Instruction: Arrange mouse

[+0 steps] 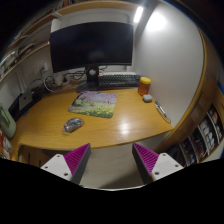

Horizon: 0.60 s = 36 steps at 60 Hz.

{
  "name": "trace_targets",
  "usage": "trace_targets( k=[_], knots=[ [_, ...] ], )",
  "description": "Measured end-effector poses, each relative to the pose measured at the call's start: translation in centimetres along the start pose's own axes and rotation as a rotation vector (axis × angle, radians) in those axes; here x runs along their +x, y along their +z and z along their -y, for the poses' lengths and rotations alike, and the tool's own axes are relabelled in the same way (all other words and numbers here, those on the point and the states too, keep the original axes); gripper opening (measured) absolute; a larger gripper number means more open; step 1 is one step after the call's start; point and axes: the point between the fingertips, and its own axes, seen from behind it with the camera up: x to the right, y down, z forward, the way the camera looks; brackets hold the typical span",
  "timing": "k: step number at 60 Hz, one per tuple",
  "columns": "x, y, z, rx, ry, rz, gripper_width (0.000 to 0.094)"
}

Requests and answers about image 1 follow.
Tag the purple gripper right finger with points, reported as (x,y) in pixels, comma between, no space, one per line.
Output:
(153,166)

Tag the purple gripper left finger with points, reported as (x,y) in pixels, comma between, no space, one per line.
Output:
(70,166)

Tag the transparent computer mouse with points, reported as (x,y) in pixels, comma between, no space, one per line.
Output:
(73,124)

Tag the floral landscape mouse pad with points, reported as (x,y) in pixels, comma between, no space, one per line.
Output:
(96,104)

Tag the wooden bookshelf with items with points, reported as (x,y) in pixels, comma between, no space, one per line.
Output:
(201,129)

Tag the silver pen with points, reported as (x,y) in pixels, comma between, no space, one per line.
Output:
(160,109)

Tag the small grey earbuds case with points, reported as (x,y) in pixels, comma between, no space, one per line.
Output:
(147,98)

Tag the colourful package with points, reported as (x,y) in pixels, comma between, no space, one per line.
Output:
(5,146)

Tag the green container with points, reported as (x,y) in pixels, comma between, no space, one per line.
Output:
(7,123)

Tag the silver mini computer box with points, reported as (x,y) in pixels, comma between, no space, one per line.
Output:
(25,99)

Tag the orange jar yellow lid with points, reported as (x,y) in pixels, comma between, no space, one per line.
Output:
(144,86)

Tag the dark mechanical keyboard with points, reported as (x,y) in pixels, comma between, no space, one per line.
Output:
(118,80)

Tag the black monitor stand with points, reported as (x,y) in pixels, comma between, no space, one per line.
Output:
(91,82)

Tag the black computer monitor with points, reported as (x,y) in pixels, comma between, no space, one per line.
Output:
(91,44)

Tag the white ceiling light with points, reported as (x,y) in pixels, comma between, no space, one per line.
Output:
(138,14)

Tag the wooden wall shelf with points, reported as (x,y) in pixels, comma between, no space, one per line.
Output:
(32,37)

